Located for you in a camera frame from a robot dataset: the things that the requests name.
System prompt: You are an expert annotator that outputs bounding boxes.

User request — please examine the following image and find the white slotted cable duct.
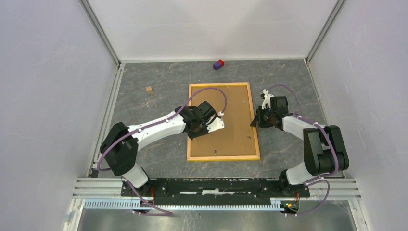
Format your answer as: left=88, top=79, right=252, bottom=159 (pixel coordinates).
left=84, top=199, right=284, bottom=212

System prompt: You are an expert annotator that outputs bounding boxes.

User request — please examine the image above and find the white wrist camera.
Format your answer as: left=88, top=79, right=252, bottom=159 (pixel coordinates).
left=261, top=89, right=274, bottom=109
left=206, top=117, right=225, bottom=133

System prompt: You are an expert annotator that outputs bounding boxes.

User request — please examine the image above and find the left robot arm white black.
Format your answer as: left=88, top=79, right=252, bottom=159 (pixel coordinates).
left=100, top=101, right=225, bottom=196

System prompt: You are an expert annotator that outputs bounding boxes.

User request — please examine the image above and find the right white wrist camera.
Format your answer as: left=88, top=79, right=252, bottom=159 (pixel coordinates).
left=261, top=89, right=274, bottom=109

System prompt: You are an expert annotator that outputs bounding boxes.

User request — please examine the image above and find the purple red toy brick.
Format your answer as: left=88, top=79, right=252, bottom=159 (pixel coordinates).
left=213, top=59, right=225, bottom=70

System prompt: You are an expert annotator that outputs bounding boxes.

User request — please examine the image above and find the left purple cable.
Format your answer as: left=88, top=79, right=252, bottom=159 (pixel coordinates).
left=96, top=87, right=228, bottom=218

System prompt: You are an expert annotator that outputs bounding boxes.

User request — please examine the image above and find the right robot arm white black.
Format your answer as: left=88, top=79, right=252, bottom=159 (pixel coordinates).
left=251, top=93, right=349, bottom=196

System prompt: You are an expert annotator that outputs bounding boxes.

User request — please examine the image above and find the small wooden cube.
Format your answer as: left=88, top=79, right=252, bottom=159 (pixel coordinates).
left=145, top=86, right=153, bottom=94

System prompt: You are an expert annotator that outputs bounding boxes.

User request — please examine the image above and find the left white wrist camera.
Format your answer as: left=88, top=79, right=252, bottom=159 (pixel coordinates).
left=206, top=117, right=225, bottom=133

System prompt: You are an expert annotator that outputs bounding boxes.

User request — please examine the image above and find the yellow picture frame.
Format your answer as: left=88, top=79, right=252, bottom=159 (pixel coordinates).
left=187, top=82, right=261, bottom=162

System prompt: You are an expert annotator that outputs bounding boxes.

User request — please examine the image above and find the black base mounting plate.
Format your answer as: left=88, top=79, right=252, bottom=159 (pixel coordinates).
left=137, top=178, right=310, bottom=206

